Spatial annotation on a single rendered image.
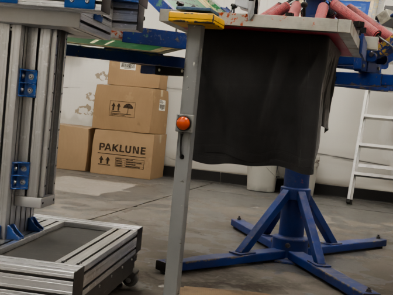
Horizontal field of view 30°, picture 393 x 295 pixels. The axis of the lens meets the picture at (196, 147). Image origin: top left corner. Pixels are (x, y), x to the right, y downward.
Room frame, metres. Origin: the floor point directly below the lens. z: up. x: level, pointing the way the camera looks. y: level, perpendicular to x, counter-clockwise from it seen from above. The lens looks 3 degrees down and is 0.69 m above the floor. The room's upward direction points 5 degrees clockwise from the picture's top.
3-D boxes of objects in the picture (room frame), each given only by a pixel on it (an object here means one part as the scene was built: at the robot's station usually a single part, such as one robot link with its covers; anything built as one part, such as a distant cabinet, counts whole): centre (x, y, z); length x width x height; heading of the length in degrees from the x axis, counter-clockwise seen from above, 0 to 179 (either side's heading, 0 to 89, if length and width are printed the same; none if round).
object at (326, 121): (2.48, -0.42, 0.74); 0.46 x 0.04 x 0.42; 165
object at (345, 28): (2.59, -0.23, 0.97); 0.79 x 0.58 x 0.04; 165
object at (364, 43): (2.75, -0.56, 0.98); 0.30 x 0.05 x 0.07; 165
